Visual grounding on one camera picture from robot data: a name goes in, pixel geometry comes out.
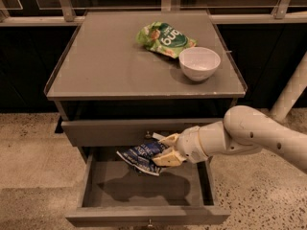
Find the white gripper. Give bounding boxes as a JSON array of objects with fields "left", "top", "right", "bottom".
[{"left": 152, "top": 126, "right": 208, "bottom": 167}]

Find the blue chip bag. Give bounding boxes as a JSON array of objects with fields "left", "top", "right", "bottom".
[{"left": 116, "top": 141, "right": 167, "bottom": 176}]

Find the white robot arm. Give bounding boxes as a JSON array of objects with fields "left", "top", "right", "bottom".
[{"left": 153, "top": 105, "right": 307, "bottom": 173}]

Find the brass top drawer knob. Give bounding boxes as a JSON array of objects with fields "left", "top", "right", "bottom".
[{"left": 145, "top": 131, "right": 153, "bottom": 139}]

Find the brass drawer knob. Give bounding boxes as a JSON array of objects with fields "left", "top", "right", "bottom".
[
  {"left": 145, "top": 131, "right": 153, "bottom": 139},
  {"left": 147, "top": 219, "right": 154, "bottom": 229}
]

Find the open grey middle drawer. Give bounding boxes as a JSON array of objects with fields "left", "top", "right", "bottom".
[{"left": 66, "top": 148, "right": 230, "bottom": 227}]

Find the brass middle drawer knob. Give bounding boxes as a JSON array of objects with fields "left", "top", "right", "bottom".
[{"left": 147, "top": 219, "right": 154, "bottom": 229}]

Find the grey drawer cabinet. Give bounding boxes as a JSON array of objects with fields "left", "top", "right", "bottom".
[{"left": 44, "top": 11, "right": 248, "bottom": 165}]

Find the closed grey top drawer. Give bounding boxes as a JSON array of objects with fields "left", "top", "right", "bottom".
[{"left": 61, "top": 118, "right": 221, "bottom": 147}]

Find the green chip bag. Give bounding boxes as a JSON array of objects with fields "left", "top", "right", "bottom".
[{"left": 136, "top": 21, "right": 197, "bottom": 58}]

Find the white bowl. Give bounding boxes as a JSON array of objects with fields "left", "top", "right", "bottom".
[{"left": 179, "top": 47, "right": 222, "bottom": 81}]

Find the metal railing frame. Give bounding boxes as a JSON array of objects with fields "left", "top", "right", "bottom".
[{"left": 0, "top": 0, "right": 307, "bottom": 26}]

